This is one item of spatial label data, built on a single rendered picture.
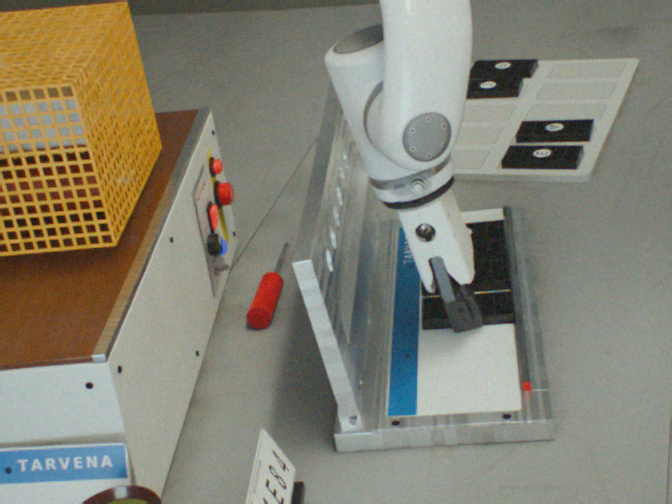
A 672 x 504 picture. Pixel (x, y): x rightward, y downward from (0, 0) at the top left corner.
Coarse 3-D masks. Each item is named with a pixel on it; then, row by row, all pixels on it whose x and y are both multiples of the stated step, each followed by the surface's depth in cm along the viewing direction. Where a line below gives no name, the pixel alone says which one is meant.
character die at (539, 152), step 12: (504, 156) 173; (516, 156) 173; (528, 156) 172; (540, 156) 171; (552, 156) 171; (564, 156) 171; (576, 156) 170; (504, 168) 173; (516, 168) 172; (540, 168) 171; (552, 168) 170; (564, 168) 170; (576, 168) 169
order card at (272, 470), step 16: (272, 448) 119; (256, 464) 115; (272, 464) 118; (288, 464) 120; (256, 480) 114; (272, 480) 116; (288, 480) 119; (256, 496) 112; (272, 496) 115; (288, 496) 117
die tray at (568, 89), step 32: (544, 64) 203; (576, 64) 201; (608, 64) 199; (544, 96) 192; (576, 96) 190; (608, 96) 188; (480, 128) 185; (512, 128) 184; (608, 128) 179; (480, 160) 176
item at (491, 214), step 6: (480, 210) 158; (486, 210) 158; (492, 210) 157; (498, 210) 157; (468, 216) 157; (474, 216) 157; (480, 216) 157; (486, 216) 157; (492, 216) 156; (498, 216) 156; (468, 222) 156
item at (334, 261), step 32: (320, 160) 134; (352, 160) 155; (320, 192) 127; (352, 192) 150; (320, 224) 122; (352, 224) 146; (320, 256) 119; (352, 256) 140; (320, 288) 116; (352, 288) 133; (320, 320) 118; (352, 320) 128; (352, 352) 125; (352, 384) 122
